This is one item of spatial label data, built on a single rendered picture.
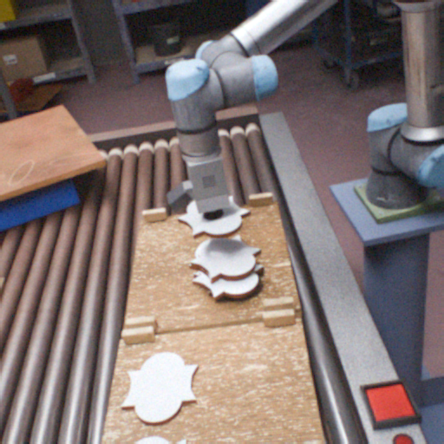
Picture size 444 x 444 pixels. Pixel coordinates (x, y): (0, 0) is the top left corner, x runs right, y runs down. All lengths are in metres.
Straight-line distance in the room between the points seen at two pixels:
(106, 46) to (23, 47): 0.83
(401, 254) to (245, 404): 0.71
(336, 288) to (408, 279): 0.43
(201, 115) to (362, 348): 0.50
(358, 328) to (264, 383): 0.22
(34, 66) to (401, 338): 4.54
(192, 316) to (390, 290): 0.65
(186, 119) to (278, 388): 0.48
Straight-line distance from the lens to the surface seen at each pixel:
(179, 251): 1.33
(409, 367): 1.84
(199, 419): 0.98
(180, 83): 0.99
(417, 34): 1.19
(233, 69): 1.03
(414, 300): 1.66
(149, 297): 1.22
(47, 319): 1.29
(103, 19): 5.95
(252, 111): 1.92
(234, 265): 1.15
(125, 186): 1.68
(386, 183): 1.45
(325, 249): 1.30
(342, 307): 1.16
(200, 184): 1.06
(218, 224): 1.12
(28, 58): 5.64
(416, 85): 1.23
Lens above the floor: 1.70
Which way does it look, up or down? 34 degrees down
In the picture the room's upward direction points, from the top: 10 degrees counter-clockwise
